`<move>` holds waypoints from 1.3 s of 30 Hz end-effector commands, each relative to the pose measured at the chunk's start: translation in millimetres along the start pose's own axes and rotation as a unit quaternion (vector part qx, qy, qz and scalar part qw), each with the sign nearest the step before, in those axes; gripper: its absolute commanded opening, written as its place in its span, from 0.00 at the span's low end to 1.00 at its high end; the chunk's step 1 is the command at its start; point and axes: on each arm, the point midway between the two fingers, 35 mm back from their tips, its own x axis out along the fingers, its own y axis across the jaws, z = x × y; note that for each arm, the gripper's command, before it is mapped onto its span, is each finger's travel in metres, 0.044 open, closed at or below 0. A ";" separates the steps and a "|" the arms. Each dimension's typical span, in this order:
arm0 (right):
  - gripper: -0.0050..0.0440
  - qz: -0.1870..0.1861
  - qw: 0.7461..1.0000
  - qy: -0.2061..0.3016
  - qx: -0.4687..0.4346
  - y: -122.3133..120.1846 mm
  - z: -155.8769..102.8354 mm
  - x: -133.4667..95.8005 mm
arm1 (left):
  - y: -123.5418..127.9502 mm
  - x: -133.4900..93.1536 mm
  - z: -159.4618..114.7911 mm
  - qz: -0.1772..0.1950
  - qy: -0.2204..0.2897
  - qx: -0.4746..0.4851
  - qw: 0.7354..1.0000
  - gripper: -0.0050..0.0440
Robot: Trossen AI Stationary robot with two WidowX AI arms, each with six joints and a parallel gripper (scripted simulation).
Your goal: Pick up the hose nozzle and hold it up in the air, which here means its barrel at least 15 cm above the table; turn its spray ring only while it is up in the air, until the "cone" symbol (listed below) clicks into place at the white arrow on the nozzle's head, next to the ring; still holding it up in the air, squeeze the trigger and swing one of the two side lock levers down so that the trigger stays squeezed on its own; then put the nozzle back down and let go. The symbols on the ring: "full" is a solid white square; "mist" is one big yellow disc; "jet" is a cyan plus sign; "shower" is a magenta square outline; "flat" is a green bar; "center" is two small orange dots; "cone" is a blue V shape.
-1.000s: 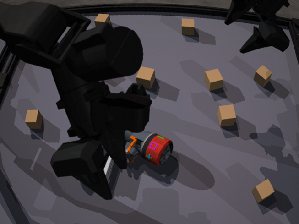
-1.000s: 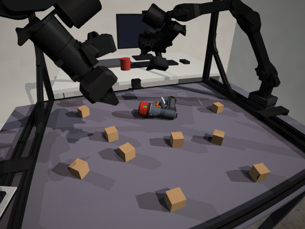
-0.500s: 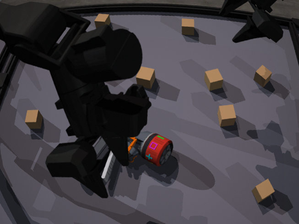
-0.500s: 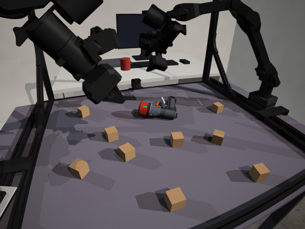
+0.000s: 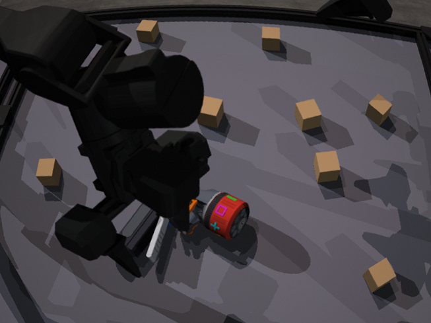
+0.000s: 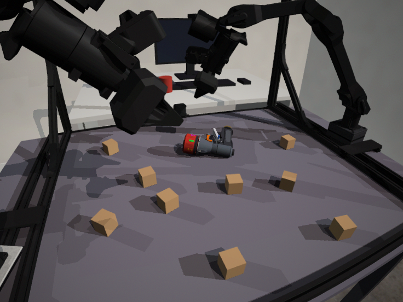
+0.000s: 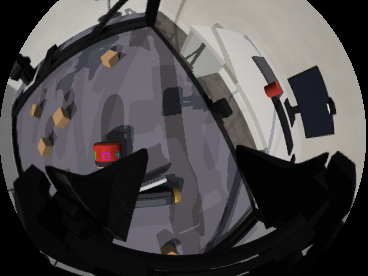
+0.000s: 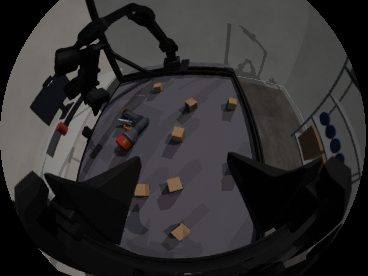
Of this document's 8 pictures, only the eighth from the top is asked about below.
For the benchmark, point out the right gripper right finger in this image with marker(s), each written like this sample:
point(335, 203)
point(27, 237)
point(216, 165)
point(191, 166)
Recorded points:
point(267, 190)

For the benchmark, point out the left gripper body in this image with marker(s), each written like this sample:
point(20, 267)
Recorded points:
point(98, 96)

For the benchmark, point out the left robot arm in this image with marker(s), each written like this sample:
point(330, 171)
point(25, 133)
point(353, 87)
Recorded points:
point(68, 59)

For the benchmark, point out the tan cube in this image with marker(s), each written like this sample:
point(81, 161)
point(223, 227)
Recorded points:
point(180, 231)
point(191, 104)
point(174, 184)
point(157, 87)
point(142, 190)
point(232, 103)
point(178, 134)

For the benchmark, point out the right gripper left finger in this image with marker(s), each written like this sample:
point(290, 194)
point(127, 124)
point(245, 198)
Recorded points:
point(103, 200)

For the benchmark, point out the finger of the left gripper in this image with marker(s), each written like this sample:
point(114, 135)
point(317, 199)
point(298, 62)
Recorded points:
point(84, 96)
point(96, 110)

